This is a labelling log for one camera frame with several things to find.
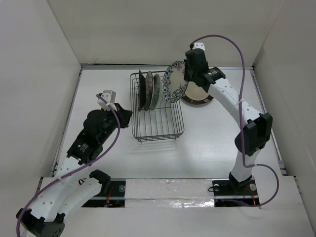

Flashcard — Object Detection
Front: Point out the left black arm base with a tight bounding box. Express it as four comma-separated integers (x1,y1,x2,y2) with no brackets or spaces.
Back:
82,179,126,208

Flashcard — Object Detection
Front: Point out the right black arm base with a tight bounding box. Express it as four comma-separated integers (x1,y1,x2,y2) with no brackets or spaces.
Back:
208,179,260,207

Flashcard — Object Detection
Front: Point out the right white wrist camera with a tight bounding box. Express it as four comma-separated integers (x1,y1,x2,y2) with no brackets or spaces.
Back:
190,42,205,51

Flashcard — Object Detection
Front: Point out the black striped rim plate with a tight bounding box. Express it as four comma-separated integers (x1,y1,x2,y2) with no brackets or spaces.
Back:
182,82,213,105

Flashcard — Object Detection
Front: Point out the tree pattern cream plate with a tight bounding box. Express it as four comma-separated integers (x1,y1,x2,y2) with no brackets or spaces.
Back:
144,71,154,111

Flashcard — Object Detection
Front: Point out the metal rail bar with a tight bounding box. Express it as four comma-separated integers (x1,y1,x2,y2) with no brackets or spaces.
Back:
90,193,259,201

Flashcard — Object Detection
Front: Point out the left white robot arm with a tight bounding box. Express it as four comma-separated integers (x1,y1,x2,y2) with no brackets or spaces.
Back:
16,103,132,237

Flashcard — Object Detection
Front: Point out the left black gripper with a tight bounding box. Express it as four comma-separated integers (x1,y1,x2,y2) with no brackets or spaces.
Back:
99,103,132,144

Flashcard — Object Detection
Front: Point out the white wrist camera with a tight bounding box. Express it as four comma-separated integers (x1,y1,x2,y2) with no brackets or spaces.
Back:
96,90,117,111
190,42,205,51

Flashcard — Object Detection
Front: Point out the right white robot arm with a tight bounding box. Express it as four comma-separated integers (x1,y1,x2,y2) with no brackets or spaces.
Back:
184,48,273,194

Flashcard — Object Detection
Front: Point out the blue floral pattern plate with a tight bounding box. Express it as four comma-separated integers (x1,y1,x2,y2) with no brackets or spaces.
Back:
161,61,188,103

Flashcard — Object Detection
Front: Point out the brown rimmed cream plate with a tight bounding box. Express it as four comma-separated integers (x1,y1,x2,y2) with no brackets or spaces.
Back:
138,70,146,111

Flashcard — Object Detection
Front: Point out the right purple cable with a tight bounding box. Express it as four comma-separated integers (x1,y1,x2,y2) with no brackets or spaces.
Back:
195,35,280,207

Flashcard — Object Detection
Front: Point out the teal flower plate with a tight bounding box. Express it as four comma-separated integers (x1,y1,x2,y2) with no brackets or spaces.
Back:
149,74,161,111

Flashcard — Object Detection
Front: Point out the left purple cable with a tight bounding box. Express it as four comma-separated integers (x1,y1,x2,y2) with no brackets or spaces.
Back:
16,93,121,237

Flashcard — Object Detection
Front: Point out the grey wire dish rack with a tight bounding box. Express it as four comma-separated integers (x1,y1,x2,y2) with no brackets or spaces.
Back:
130,72,185,143

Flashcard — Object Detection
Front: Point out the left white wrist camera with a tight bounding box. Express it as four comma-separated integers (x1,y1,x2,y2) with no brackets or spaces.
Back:
96,90,117,111

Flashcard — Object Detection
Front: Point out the purple cable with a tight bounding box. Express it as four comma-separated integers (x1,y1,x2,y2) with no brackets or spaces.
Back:
195,35,280,207
16,93,121,237

